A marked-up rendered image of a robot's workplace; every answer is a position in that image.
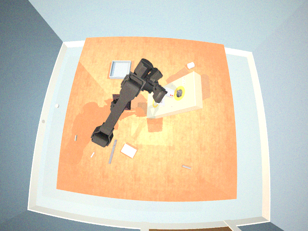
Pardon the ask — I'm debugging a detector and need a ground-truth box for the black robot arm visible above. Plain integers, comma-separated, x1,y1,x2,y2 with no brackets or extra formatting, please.
91,58,163,148

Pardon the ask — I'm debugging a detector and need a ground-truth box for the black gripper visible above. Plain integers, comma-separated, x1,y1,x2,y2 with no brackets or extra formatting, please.
141,77,168,103

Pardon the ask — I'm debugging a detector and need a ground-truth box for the white cylinder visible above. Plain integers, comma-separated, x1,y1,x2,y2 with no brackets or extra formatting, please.
165,87,174,97
187,62,194,69

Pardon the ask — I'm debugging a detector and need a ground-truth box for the grey rectangular panel with square hole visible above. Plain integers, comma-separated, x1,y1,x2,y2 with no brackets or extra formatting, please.
147,71,203,119

